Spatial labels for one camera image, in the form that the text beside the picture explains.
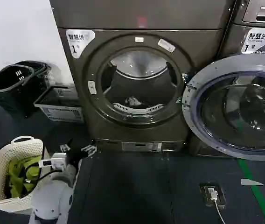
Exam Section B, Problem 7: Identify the round glass dryer door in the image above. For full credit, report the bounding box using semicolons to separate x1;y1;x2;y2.
181;54;265;162

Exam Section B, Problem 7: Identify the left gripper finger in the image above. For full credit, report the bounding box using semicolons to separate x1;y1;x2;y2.
80;139;98;157
60;138;74;154

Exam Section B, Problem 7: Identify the grey slotted crate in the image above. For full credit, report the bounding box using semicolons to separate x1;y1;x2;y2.
33;85;84;122

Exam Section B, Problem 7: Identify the grey dryer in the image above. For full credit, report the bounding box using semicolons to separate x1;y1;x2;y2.
49;0;235;153

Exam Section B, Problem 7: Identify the white floor sticker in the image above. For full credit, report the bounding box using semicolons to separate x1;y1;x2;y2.
240;178;264;187

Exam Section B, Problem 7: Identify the green floor tape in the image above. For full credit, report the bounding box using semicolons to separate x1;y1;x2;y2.
236;115;265;224

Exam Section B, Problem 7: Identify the green garment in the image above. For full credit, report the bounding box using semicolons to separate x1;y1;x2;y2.
5;157;42;199

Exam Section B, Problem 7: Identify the white plug with cable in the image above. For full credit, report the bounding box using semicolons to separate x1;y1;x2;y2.
206;187;227;224

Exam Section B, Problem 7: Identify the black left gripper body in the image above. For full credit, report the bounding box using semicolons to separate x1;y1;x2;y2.
65;148;87;168

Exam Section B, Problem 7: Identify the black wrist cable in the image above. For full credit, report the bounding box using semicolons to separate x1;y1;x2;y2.
23;161;64;187

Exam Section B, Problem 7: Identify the black plastic basket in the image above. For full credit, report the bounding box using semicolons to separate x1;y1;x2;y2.
14;60;54;105
0;64;35;119

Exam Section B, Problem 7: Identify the grey washing machine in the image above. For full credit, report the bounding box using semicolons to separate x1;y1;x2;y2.
220;0;265;157

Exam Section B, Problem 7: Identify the small grey cloth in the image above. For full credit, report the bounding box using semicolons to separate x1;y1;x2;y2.
125;96;142;106

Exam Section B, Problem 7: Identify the dark floor socket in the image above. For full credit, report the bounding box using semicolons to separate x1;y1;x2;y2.
199;183;227;206

